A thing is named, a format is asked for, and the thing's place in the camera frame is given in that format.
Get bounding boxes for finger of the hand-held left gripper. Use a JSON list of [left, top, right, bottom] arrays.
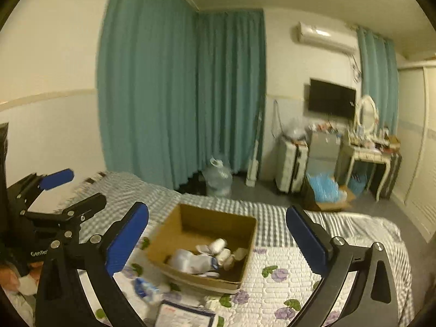
[[24, 192, 107, 246], [7, 168, 75, 216]]

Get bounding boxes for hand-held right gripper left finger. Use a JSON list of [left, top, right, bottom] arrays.
[[35, 202, 149, 327]]

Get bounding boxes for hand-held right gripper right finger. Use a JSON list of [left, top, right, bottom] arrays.
[[286, 205, 400, 327]]

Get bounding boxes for person's left hand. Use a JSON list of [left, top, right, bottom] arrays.
[[0, 265, 22, 292]]

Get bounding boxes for blue and white packet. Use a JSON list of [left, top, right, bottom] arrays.
[[134, 277, 171, 304]]

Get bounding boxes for cardboard box of blue items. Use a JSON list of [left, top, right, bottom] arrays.
[[302, 172, 356, 212]]

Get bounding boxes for white floral quilt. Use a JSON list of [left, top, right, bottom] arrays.
[[78, 235, 392, 327]]

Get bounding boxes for white bottles in box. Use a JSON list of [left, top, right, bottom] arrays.
[[166, 249, 214, 275]]

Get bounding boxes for white suitcase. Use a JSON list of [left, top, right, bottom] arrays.
[[275, 138, 309, 194]]

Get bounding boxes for blue bag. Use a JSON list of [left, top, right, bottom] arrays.
[[348, 173, 369, 195]]

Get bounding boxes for grey small cabinet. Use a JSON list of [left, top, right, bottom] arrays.
[[307, 125, 343, 183]]

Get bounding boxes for white flat packet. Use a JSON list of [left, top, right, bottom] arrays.
[[155, 300, 219, 327]]

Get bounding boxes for white dressing table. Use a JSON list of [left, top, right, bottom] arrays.
[[342, 133, 396, 201]]

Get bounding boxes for white stick vacuum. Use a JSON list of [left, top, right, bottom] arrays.
[[246, 109, 264, 187]]

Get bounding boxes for clear water jug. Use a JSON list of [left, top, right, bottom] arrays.
[[203, 157, 234, 198]]

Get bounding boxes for clear plastic bag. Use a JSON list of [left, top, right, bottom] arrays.
[[282, 117, 309, 141]]

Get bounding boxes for wide teal curtain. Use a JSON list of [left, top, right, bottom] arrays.
[[97, 0, 266, 191]]

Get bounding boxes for white oval mirror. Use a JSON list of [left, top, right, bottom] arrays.
[[354, 95, 379, 136]]

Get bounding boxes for white wardrobe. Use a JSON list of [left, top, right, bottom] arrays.
[[392, 58, 436, 242]]

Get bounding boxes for narrow teal curtain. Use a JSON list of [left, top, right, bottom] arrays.
[[356, 26, 400, 136]]

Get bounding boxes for white air conditioner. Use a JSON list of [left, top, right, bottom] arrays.
[[298, 21, 359, 55]]

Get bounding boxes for black wall television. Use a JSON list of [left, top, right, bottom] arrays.
[[308, 78, 357, 122]]

